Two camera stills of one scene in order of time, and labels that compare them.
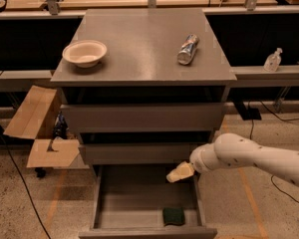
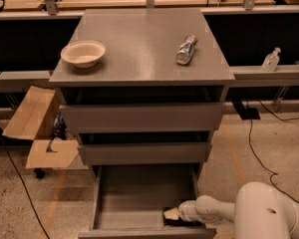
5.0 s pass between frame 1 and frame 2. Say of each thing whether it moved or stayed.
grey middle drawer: stayed
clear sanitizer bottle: stayed
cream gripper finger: moved
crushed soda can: stayed
